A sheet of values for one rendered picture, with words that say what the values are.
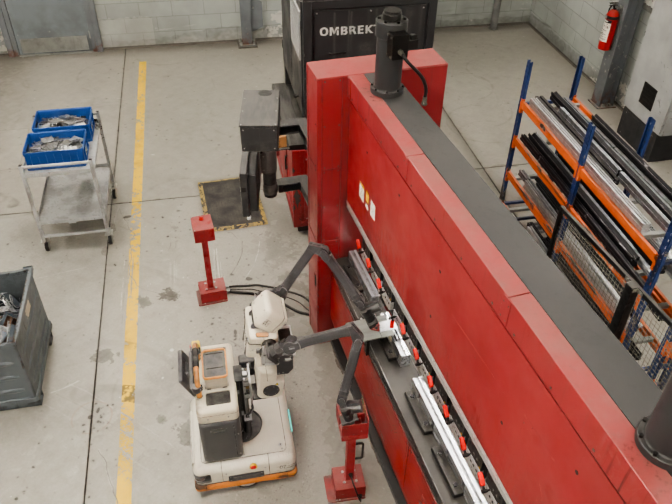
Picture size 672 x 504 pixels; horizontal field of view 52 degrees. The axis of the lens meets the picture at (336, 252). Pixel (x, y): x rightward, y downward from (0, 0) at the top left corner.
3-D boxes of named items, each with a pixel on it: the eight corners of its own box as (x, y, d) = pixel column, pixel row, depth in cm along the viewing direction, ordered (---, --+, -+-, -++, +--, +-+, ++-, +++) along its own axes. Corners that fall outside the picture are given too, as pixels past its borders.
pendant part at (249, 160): (246, 181, 510) (243, 139, 487) (262, 181, 510) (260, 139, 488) (242, 217, 475) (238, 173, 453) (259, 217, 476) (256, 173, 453)
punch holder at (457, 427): (447, 423, 354) (451, 403, 344) (462, 419, 356) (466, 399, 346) (459, 447, 343) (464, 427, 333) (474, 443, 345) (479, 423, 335)
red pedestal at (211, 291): (195, 291, 598) (183, 215, 545) (224, 286, 604) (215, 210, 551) (199, 306, 583) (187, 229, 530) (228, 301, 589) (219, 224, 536)
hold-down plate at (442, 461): (430, 450, 375) (431, 447, 373) (439, 448, 376) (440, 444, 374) (453, 498, 353) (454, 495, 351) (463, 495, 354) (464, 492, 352)
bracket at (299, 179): (275, 186, 524) (275, 178, 519) (306, 181, 529) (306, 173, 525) (288, 216, 494) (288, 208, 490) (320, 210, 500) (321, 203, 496)
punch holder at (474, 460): (463, 455, 340) (468, 435, 329) (479, 451, 342) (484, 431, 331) (477, 481, 329) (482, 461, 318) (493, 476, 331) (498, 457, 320)
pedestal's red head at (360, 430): (335, 414, 419) (336, 395, 407) (361, 411, 421) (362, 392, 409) (341, 442, 403) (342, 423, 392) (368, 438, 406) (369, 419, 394)
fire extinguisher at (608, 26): (593, 45, 839) (605, -1, 803) (606, 44, 841) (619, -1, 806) (600, 51, 825) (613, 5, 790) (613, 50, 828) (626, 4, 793)
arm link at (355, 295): (319, 248, 411) (317, 254, 401) (326, 243, 410) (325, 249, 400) (359, 304, 421) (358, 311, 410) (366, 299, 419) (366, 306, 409)
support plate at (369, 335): (345, 323, 432) (345, 322, 432) (384, 315, 439) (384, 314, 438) (354, 344, 419) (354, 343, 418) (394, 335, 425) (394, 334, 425)
